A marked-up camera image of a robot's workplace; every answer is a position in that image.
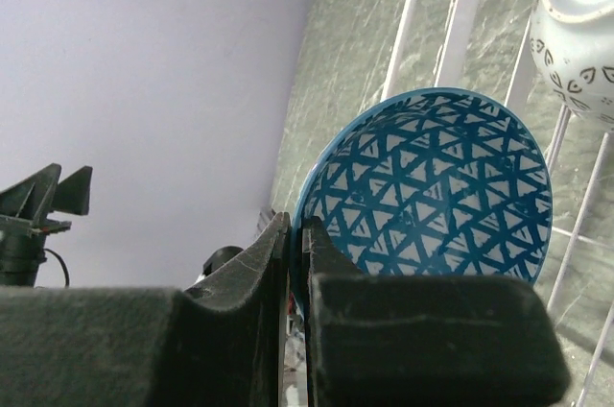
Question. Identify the blue patterned bowl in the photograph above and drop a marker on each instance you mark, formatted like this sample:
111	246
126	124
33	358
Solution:
572	49

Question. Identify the red geometric patterned bowl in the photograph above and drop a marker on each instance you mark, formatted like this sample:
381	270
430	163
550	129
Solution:
434	181

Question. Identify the white wire dish rack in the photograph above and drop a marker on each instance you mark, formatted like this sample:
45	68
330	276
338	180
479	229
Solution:
483	45

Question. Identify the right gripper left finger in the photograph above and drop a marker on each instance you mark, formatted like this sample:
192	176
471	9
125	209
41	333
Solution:
218	343

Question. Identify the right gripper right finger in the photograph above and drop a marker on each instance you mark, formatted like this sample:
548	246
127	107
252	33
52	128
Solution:
439	340

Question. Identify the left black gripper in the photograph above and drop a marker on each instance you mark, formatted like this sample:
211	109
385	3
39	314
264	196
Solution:
25	225

